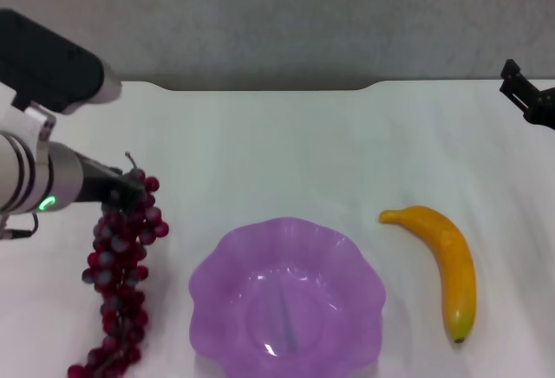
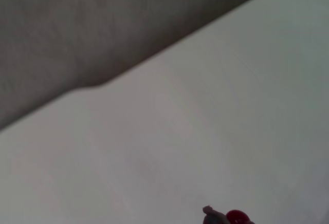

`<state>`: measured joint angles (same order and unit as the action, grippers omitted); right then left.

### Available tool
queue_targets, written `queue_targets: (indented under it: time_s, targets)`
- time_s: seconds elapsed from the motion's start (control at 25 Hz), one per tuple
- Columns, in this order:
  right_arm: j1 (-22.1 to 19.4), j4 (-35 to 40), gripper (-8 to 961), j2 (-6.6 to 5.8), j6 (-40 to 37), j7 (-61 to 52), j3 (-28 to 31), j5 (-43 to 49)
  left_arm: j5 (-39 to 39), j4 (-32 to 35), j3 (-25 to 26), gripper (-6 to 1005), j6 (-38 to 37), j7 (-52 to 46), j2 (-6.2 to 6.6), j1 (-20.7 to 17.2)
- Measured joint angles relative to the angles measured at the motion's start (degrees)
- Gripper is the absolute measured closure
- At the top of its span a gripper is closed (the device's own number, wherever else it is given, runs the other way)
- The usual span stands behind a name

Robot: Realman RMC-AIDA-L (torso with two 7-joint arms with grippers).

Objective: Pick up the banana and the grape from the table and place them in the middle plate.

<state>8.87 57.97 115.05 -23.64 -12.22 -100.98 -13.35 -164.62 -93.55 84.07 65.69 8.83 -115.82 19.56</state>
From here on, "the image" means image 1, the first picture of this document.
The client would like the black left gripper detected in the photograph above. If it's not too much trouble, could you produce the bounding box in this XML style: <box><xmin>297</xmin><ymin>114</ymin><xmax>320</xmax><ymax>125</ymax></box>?
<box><xmin>77</xmin><ymin>156</ymin><xmax>147</xmax><ymax>214</ymax></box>

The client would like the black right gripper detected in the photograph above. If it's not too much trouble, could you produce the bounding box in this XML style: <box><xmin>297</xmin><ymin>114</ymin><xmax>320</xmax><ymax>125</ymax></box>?
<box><xmin>499</xmin><ymin>59</ymin><xmax>555</xmax><ymax>131</ymax></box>

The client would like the dark red grape bunch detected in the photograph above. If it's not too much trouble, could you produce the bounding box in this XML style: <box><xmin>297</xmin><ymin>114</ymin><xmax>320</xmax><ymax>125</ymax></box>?
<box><xmin>67</xmin><ymin>151</ymin><xmax>170</xmax><ymax>378</ymax></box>

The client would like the yellow banana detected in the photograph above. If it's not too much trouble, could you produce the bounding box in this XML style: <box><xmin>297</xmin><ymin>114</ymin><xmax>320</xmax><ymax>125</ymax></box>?
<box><xmin>378</xmin><ymin>205</ymin><xmax>478</xmax><ymax>345</ymax></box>

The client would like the purple wavy plastic bowl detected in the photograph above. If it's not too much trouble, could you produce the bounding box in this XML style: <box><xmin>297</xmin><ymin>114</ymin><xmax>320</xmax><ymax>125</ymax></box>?
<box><xmin>187</xmin><ymin>216</ymin><xmax>388</xmax><ymax>378</ymax></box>

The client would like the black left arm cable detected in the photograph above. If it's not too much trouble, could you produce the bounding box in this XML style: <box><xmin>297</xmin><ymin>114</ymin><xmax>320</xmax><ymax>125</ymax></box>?
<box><xmin>0</xmin><ymin>212</ymin><xmax>41</xmax><ymax>241</ymax></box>

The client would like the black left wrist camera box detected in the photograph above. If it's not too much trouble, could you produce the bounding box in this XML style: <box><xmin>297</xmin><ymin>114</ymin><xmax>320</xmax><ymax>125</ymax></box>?
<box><xmin>0</xmin><ymin>8</ymin><xmax>124</xmax><ymax>116</ymax></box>

